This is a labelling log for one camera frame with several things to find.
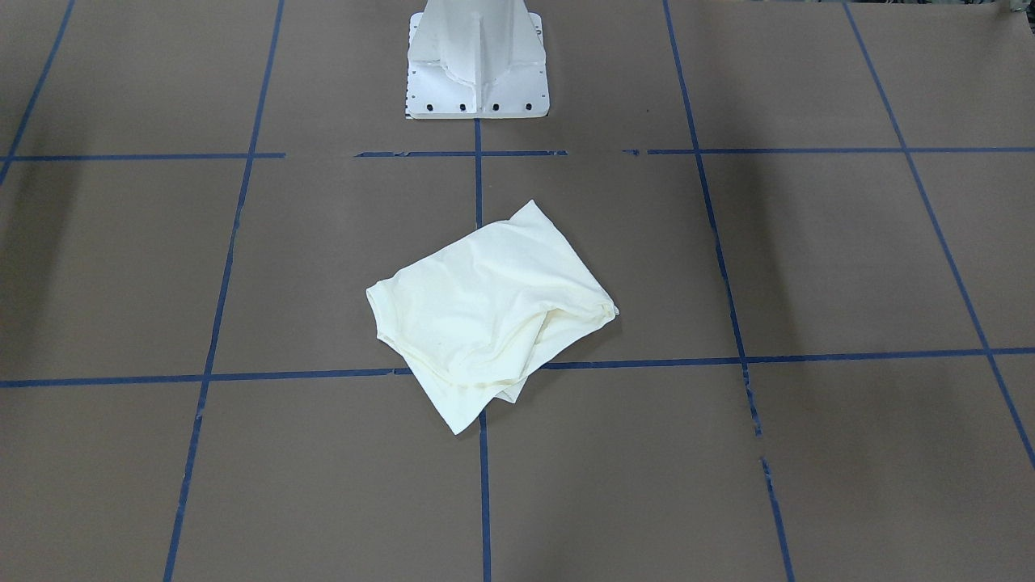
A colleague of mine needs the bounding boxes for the cream long-sleeve cat shirt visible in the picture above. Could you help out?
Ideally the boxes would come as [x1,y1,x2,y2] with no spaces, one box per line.
[365,201,619,434]

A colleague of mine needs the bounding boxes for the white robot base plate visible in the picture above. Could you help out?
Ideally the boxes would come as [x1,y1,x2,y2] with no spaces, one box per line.
[404,1,551,120]

